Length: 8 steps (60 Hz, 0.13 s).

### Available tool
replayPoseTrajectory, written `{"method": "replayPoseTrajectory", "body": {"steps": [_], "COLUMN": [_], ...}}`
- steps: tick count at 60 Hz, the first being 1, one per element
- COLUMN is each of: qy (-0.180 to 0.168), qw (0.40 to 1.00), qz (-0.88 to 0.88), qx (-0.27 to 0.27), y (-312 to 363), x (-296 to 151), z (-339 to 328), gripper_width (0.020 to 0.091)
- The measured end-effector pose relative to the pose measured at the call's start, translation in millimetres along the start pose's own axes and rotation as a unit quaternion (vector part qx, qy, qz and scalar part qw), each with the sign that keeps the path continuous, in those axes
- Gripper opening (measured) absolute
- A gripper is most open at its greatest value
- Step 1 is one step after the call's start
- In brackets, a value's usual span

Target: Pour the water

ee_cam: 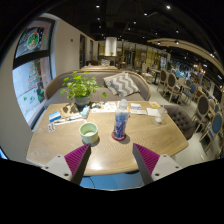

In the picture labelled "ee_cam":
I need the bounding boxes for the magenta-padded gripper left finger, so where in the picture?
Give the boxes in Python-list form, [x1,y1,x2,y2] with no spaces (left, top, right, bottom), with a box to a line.
[41,142,92,186]

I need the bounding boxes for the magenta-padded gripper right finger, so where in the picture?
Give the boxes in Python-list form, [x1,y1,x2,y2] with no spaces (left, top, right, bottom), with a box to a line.
[132,143,184,186]

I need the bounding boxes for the clear bottle with blue label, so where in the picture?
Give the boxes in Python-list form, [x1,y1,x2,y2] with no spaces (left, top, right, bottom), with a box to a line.
[111,98,130,141]

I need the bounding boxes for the pale green mug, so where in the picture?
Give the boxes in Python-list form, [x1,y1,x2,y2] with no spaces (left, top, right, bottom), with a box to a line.
[78,121,100,145]

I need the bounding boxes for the flat round red coaster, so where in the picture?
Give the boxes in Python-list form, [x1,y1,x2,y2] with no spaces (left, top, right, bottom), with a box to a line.
[111,131,128,142]

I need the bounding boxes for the pill blister pack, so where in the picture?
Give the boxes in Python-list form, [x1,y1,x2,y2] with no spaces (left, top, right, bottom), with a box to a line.
[47,122,57,133]

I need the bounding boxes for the clear plastic cup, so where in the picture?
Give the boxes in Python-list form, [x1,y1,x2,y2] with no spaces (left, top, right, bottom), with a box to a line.
[154,105,168,125]

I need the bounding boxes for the small light blue carton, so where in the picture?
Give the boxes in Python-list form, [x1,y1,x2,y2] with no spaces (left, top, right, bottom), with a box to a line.
[80,105,91,120]

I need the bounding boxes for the white paper napkin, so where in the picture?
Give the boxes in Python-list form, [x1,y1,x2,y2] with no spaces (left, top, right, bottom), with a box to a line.
[146,107,159,118]

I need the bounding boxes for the small blue white box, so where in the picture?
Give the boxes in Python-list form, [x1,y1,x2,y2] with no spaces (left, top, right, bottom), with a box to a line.
[48,110,63,123]

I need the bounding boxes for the grey tufted chair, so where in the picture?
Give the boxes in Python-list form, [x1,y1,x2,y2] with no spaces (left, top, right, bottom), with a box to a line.
[163,104,197,141]

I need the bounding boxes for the white blue leaflets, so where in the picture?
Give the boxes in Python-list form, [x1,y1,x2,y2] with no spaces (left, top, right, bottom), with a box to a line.
[129,102,148,116]

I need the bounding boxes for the yellow booklet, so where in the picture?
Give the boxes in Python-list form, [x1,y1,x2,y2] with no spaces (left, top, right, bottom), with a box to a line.
[148,101,161,109]

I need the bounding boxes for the printed white paper sheets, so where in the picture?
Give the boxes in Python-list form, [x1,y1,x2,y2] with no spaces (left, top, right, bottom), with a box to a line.
[90,101,118,114]

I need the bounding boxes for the green potted plant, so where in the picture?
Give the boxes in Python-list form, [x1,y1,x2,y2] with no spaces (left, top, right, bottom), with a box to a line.
[60,70,108,109]

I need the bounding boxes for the group of dining chairs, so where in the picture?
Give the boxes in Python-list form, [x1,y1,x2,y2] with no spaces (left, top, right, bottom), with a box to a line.
[154,68,224,151]

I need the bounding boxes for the grey white chevron cushion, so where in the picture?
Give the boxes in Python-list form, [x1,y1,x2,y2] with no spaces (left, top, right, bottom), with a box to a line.
[102,72,141,98]

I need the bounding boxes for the grey curved sofa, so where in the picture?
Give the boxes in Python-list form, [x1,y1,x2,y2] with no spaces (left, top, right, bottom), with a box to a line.
[44,69,152,109]

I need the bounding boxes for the window with festive stickers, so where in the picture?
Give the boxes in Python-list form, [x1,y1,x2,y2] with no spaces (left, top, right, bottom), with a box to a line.
[12,18,56,129]

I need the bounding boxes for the white cylindrical pendant lamp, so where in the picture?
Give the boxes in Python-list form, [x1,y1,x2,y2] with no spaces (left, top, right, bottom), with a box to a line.
[104,36,118,58]

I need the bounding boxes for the group of ceiling lights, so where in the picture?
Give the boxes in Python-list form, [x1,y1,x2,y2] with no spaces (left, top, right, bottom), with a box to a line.
[94,3,224,68]

